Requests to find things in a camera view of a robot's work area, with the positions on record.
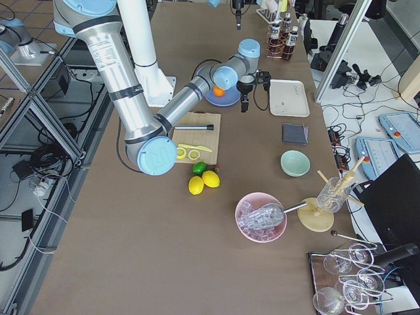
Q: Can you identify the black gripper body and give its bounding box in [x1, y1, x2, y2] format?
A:
[236, 75, 255, 96]

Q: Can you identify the blue plate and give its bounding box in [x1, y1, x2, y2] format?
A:
[205, 87, 240, 107]

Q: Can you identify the orange mandarin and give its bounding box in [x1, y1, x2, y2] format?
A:
[213, 86, 226, 97]

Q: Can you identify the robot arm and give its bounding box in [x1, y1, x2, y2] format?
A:
[53, 1, 260, 175]

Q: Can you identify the cream rabbit tray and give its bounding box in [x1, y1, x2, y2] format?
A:
[269, 79, 310, 117]

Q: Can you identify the steel muddler black tip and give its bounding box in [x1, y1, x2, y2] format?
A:
[174, 124, 215, 131]

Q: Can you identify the bamboo cutting board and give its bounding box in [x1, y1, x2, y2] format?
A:
[172, 112, 221, 165]

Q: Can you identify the tea bottle top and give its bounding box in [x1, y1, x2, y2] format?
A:
[268, 22, 282, 56]

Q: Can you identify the tea bottle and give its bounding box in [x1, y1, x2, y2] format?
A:
[268, 22, 282, 56]
[282, 26, 299, 60]
[280, 12, 291, 40]

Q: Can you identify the grey folded cloth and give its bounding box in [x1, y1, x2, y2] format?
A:
[282, 123, 308, 145]

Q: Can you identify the tea bottle lower middle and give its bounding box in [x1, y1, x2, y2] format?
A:
[282, 26, 299, 60]

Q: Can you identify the lemon slice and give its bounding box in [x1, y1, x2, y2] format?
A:
[188, 149, 201, 161]

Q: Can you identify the tea bottle lower outer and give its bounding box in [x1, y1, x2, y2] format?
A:
[280, 12, 291, 40]

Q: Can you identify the yellow plastic knife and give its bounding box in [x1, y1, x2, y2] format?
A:
[177, 143, 213, 152]

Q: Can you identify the green bowl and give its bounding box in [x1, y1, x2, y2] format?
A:
[280, 150, 310, 177]

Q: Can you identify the lemon half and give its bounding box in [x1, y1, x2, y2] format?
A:
[177, 147, 187, 160]

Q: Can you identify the green lime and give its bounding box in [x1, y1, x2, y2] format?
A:
[192, 161, 207, 175]

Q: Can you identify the yellow lemon near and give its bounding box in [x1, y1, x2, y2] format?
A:
[201, 171, 221, 188]

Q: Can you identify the yellow lemon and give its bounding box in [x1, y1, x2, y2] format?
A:
[188, 176, 204, 196]
[201, 171, 221, 188]

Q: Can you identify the yellow lemon far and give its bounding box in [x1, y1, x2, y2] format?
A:
[188, 176, 204, 196]

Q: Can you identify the pink bowl with ice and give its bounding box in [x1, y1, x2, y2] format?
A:
[235, 192, 287, 243]

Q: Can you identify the steel ice scoop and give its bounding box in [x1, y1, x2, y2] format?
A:
[246, 201, 307, 230]

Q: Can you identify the clear glass on stand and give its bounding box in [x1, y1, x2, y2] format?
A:
[316, 177, 352, 213]

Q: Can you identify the wooden stand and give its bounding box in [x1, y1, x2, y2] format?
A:
[297, 156, 365, 232]

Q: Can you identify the teach pendant tablet near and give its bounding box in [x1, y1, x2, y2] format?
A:
[354, 136, 402, 180]

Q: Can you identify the teach pendant tablet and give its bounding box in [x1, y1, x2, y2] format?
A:
[378, 112, 419, 154]
[354, 136, 402, 180]

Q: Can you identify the teach pendant tablet far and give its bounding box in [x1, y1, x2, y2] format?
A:
[378, 112, 419, 154]

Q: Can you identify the wine glass rack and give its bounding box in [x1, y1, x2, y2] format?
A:
[312, 230, 394, 314]

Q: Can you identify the copper wire bottle rack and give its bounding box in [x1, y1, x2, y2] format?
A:
[266, 18, 291, 58]

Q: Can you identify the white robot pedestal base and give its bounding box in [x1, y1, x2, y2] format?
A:
[117, 0, 177, 107]

